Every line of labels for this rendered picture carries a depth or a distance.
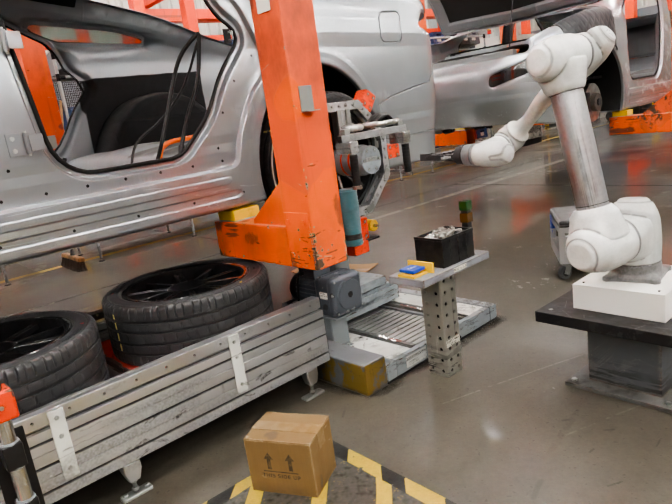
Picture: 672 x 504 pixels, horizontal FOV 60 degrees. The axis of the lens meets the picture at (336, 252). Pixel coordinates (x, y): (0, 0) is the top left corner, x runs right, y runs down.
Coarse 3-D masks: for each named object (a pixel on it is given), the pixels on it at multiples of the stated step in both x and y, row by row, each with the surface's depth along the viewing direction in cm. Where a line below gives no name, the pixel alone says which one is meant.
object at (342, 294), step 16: (304, 272) 263; (320, 272) 261; (336, 272) 255; (352, 272) 254; (304, 288) 263; (320, 288) 251; (336, 288) 247; (352, 288) 252; (320, 304) 254; (336, 304) 248; (352, 304) 253; (336, 320) 250; (336, 336) 256
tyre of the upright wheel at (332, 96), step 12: (336, 96) 277; (348, 96) 283; (264, 120) 276; (264, 132) 271; (264, 144) 269; (264, 156) 268; (264, 168) 270; (264, 180) 271; (276, 180) 265; (360, 204) 294
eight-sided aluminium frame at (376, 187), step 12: (336, 108) 267; (348, 108) 272; (360, 108) 276; (360, 120) 284; (372, 144) 293; (384, 144) 290; (384, 156) 291; (384, 168) 291; (372, 180) 294; (384, 180) 293; (372, 192) 290; (372, 204) 287
